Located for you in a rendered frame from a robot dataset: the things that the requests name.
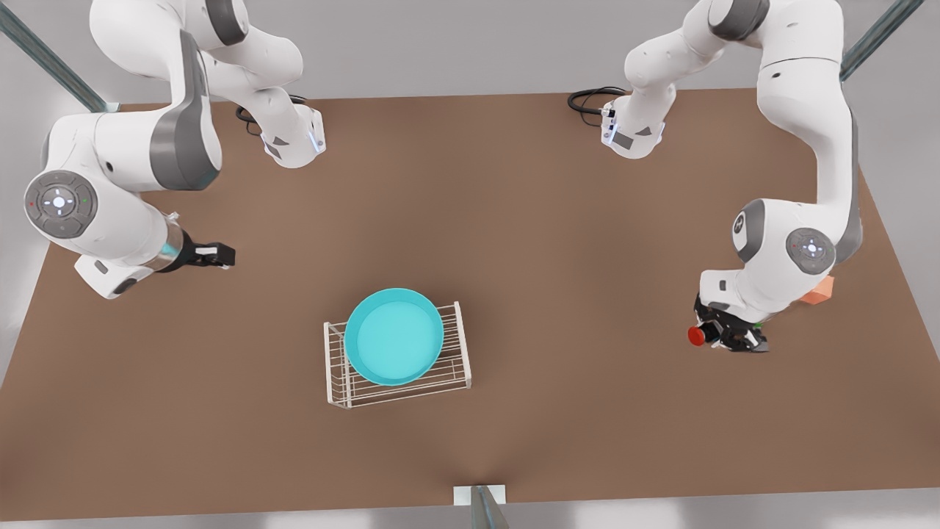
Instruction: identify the orange block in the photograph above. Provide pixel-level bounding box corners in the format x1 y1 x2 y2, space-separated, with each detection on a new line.
799 276 836 306

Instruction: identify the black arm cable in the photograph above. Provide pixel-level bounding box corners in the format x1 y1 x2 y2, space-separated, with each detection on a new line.
235 94 309 137
567 86 631 129

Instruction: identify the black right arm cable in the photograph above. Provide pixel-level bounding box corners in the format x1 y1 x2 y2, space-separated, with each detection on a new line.
235 94 309 137

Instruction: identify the white wire shelf rack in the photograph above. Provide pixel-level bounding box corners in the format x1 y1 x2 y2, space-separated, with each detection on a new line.
323 301 472 410

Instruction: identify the silver frame post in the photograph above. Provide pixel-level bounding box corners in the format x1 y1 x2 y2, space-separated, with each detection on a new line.
0 4 120 114
453 484 509 529
839 0 926 82

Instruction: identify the turquoise round plate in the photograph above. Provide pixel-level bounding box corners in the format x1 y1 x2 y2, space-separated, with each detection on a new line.
344 288 445 387

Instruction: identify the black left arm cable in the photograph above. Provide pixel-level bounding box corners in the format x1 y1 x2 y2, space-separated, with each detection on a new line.
567 86 631 129

